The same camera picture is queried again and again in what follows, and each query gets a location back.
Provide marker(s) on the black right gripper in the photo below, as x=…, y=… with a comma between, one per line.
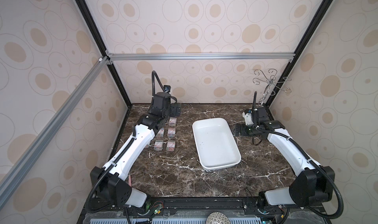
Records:
x=239, y=129

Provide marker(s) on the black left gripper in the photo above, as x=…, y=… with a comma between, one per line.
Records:
x=176, y=109

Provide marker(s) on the paper clip box row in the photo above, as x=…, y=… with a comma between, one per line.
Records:
x=170, y=145
x=171, y=132

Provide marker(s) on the paper clip box front row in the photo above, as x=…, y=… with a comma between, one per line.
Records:
x=170, y=145

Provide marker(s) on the white plastic storage tray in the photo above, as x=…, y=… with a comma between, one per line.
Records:
x=215, y=144

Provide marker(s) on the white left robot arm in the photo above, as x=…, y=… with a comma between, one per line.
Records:
x=110, y=182

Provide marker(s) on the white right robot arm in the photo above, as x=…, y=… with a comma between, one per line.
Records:
x=310, y=187

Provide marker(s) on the metal mesh ball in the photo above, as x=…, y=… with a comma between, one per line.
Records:
x=217, y=218

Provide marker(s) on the silver wire hook stand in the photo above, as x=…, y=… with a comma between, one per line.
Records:
x=271, y=81

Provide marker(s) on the horizontal aluminium rail back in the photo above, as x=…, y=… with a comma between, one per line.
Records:
x=199, y=56

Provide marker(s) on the spoon with pink handle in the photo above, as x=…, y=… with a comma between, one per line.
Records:
x=129, y=180

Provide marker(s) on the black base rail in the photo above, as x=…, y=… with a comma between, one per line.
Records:
x=195, y=210

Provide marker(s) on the black corner frame post left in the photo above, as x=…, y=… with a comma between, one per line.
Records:
x=95, y=33

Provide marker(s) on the black corner frame post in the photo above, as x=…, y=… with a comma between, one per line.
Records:
x=308, y=34
x=95, y=33

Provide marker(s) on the black corner frame post right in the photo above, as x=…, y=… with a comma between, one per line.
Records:
x=308, y=34

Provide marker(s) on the diagonal aluminium rail left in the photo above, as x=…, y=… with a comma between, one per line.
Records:
x=19, y=171

